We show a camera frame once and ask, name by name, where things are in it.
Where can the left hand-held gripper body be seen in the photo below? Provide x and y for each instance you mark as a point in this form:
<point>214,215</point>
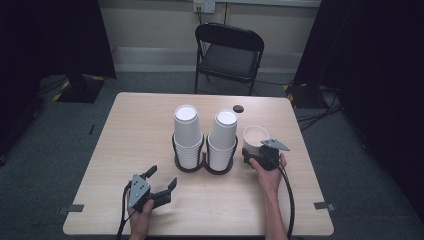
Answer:
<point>140,193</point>

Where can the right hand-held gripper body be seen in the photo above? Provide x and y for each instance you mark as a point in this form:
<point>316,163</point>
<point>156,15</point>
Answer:
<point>270,156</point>

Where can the white paper cup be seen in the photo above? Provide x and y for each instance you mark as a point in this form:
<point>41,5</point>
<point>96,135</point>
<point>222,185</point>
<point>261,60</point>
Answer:
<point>255,136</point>

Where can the stack of white cups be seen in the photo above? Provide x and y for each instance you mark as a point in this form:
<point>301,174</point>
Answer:
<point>221,143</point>
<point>187,133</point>

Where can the black double cup holder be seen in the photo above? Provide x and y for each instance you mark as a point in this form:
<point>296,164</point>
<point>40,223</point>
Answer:
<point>202,166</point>

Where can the person's right hand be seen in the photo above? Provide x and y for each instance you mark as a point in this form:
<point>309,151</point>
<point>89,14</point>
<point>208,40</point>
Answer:
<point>270,178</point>

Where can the person's left hand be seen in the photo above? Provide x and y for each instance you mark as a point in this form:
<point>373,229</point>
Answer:
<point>140,220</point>

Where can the black round table cap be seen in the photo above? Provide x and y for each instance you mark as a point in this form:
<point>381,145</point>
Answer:
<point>238,108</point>

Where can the black stand base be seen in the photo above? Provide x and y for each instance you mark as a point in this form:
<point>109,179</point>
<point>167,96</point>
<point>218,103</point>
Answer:
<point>301,96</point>
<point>80,88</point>

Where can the grey tape strip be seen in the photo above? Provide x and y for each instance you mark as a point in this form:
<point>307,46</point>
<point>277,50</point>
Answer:
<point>324,205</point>
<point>70,208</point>

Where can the small black floor object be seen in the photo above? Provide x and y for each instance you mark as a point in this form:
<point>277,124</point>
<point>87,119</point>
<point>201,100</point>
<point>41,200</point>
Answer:
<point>91,129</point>

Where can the black folding chair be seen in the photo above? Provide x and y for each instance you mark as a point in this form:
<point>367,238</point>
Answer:
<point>230,60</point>

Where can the black curtain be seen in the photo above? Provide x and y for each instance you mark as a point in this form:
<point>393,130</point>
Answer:
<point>376,66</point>
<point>40,43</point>

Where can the white wall socket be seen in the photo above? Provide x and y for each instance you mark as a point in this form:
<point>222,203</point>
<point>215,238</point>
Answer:
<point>204,6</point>

